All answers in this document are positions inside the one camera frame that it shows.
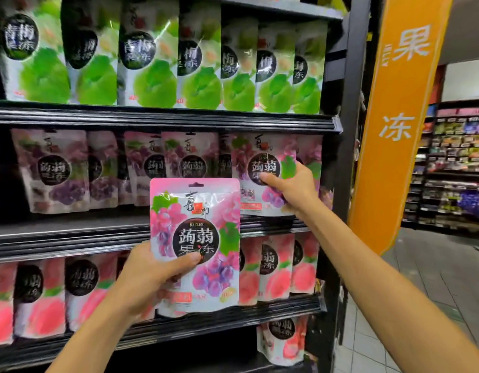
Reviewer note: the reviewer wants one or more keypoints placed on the person's left hand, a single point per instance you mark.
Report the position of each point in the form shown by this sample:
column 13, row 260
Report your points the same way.
column 146, row 283

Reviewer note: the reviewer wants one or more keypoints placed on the person's right hand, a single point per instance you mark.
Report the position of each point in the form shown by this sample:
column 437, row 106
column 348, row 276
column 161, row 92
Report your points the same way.
column 299, row 190

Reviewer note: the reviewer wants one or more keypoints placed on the purple grape jelly bag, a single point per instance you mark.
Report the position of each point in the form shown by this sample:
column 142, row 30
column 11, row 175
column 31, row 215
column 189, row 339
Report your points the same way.
column 194, row 213
column 259, row 155

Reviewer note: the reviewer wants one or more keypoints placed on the row of pink jelly packs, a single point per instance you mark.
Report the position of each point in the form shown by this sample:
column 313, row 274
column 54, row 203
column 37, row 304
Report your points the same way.
column 41, row 318

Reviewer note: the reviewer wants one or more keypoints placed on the row of purple jelly packs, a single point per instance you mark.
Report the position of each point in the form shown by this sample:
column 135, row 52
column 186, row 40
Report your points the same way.
column 53, row 170

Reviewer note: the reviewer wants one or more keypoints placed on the black low shelf rack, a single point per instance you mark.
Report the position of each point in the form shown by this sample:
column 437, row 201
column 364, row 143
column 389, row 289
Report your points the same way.
column 146, row 116

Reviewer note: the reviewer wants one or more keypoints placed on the row of green plum pouches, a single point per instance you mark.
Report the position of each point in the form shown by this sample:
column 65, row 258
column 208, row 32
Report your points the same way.
column 154, row 73

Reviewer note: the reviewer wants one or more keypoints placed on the person's right forearm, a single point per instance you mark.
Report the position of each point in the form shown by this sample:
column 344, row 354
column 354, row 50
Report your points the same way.
column 398, row 291

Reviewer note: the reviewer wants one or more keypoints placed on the person's left forearm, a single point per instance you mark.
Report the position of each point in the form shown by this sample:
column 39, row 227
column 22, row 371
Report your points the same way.
column 91, row 337

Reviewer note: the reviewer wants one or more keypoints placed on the pink peach jelly bag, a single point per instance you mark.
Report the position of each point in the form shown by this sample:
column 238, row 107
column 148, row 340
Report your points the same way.
column 282, row 337

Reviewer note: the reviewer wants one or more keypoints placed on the pale yellow printed pack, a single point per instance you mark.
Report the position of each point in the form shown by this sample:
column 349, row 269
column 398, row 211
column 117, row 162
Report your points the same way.
column 326, row 198

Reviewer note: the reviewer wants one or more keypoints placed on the orange hanging sign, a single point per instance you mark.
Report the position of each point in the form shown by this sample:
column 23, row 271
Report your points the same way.
column 398, row 112

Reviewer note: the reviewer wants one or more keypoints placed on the yellow green pack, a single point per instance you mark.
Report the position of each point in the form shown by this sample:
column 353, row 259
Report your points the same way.
column 334, row 3

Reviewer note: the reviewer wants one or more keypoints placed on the white header board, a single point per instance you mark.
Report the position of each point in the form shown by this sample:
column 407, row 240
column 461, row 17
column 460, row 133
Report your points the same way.
column 464, row 79

